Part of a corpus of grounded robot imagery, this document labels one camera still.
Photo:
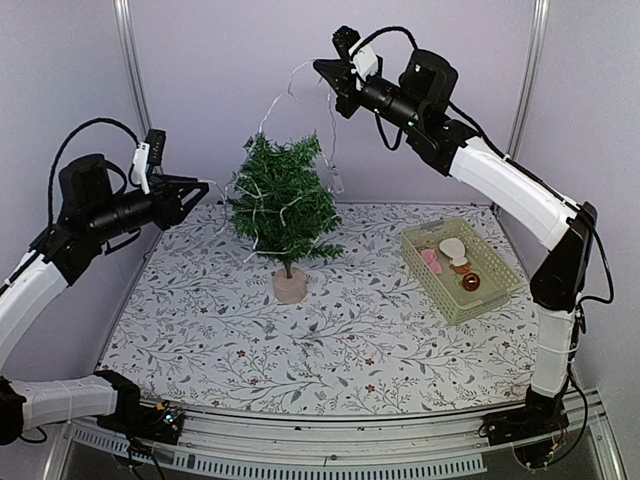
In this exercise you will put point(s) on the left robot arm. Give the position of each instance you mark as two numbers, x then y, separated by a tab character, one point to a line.
31	294

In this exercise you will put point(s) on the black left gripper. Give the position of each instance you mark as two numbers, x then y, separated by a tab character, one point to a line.
167	205

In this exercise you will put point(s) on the front aluminium rail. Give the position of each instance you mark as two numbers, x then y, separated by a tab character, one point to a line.
250	445

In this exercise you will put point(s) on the red ball ornament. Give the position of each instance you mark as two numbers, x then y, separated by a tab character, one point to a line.
470	282

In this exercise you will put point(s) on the aluminium frame post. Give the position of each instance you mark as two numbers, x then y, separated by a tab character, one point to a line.
533	58
125	29

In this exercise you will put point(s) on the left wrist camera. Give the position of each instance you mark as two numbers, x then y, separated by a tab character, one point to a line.
147	156

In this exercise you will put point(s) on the left aluminium frame post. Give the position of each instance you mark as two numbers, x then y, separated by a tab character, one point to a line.
125	29

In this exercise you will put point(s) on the clear light battery box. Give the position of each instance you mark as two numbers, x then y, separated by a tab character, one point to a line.
336	185

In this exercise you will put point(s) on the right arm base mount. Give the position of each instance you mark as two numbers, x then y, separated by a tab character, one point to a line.
539	416

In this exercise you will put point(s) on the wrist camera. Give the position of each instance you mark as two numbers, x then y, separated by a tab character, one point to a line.
147	156
363	61

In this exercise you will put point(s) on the floral patterned table mat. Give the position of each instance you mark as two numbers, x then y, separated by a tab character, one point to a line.
203	327

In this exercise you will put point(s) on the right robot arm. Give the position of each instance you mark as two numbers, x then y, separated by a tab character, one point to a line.
457	147

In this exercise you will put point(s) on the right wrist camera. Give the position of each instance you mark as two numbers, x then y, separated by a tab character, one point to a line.
363	61

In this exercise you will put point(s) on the pale round tree base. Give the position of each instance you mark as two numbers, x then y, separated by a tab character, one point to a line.
290	290

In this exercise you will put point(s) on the right aluminium frame post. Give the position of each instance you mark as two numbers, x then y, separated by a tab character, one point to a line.
533	58

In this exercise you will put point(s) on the cream perforated plastic basket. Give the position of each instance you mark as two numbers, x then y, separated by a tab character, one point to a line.
498	279

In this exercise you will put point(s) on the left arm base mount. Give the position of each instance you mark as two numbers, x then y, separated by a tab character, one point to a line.
161	423

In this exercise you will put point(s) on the small green christmas tree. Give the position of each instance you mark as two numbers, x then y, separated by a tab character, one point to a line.
280	204

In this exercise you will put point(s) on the cream balloon ornament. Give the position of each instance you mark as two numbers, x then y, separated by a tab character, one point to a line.
454	249

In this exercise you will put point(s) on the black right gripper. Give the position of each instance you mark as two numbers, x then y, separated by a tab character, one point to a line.
338	73

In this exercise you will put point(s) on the pink bow ornament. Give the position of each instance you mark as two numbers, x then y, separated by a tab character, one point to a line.
430	257

